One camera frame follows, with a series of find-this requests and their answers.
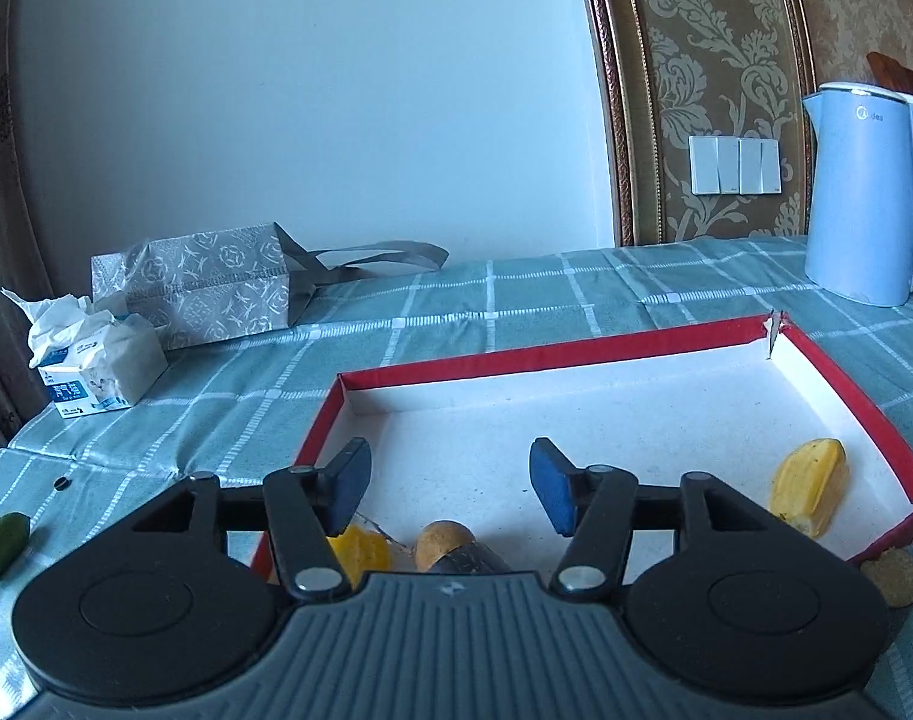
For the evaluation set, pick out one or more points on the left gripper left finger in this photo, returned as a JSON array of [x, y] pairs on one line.
[[307, 505]]

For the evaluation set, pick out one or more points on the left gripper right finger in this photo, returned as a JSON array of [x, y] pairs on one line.
[[592, 507]]

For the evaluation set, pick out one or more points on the dark sugarcane piece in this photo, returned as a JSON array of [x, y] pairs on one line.
[[892, 574], [472, 558]]

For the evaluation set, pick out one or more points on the yellow jackfruit piece left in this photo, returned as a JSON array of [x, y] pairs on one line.
[[360, 551]]

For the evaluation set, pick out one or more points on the yellow jackfruit piece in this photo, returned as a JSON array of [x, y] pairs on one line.
[[360, 551], [809, 485]]

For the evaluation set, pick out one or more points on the green checked tablecloth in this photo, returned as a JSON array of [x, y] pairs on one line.
[[239, 408]]

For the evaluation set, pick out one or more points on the small brown longan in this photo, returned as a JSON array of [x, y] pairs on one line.
[[437, 540]]

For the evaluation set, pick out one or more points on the red shallow cardboard box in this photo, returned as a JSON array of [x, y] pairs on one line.
[[450, 438]]

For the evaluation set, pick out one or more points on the yellow jackfruit piece right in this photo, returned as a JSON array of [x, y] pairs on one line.
[[809, 485]]

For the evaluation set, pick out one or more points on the silver patterned gift bag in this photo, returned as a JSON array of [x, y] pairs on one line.
[[216, 286]]

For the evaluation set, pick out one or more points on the tissue pack with cat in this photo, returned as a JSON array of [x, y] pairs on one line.
[[90, 359]]

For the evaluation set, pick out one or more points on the green cucumber piece on cloth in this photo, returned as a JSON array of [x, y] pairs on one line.
[[15, 528]]

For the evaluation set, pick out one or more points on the light blue electric kettle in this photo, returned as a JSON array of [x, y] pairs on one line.
[[860, 232]]

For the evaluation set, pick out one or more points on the white wall switch panel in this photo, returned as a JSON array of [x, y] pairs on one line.
[[734, 166]]

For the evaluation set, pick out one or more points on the ornate wooden wall frame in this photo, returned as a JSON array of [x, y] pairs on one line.
[[672, 69]]

